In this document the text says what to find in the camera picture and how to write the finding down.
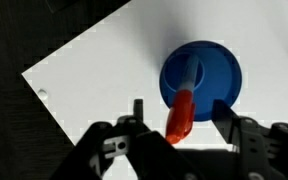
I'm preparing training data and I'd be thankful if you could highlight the orange capped marker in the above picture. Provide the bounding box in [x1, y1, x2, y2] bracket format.
[164, 54, 201, 145]

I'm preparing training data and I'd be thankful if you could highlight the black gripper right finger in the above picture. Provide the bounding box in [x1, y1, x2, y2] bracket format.
[212, 99, 288, 180]

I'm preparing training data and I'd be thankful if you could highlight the blue plastic cup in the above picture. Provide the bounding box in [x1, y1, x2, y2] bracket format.
[159, 40, 243, 123]

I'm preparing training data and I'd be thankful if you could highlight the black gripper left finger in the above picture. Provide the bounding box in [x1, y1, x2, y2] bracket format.
[50, 98, 205, 180]

